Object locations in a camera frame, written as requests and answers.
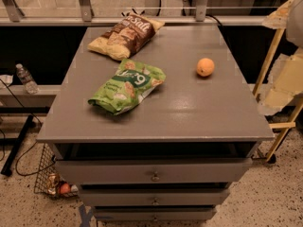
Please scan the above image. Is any black floor cable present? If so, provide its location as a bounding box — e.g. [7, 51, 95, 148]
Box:
[0, 79, 58, 178]

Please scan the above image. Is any black wire basket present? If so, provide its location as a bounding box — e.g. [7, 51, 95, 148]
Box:
[34, 146, 78, 199]

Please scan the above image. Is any yellow wooden easel frame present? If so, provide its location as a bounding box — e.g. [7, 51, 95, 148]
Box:
[253, 0, 303, 164]

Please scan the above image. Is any metal window railing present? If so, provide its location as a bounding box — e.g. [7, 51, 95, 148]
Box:
[0, 0, 266, 26]

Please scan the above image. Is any brown yellow chip bag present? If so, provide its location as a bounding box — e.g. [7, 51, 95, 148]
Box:
[87, 13, 165, 61]

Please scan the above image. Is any clear plastic water bottle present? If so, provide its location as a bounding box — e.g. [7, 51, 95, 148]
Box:
[16, 63, 38, 95]

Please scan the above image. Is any middle grey drawer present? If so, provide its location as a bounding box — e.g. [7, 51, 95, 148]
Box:
[80, 188, 230, 206]

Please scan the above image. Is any grey drawer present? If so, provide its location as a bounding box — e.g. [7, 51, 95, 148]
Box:
[55, 158, 252, 184]
[80, 188, 230, 206]
[93, 208, 216, 221]

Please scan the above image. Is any bottom grey drawer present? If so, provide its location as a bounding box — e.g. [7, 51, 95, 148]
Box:
[93, 208, 216, 221]

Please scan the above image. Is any small orange fruit in basket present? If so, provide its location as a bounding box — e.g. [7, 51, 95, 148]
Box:
[60, 183, 71, 194]

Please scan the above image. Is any top grey drawer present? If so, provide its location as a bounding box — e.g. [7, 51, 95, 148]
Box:
[55, 158, 252, 184]

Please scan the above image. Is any grey drawer cabinet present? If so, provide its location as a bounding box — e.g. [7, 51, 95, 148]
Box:
[38, 26, 273, 211]

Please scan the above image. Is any black metal stand leg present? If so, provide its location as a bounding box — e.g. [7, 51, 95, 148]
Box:
[1, 115, 33, 177]

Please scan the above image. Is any green snack bag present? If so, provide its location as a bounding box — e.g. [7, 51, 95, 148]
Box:
[88, 59, 166, 115]

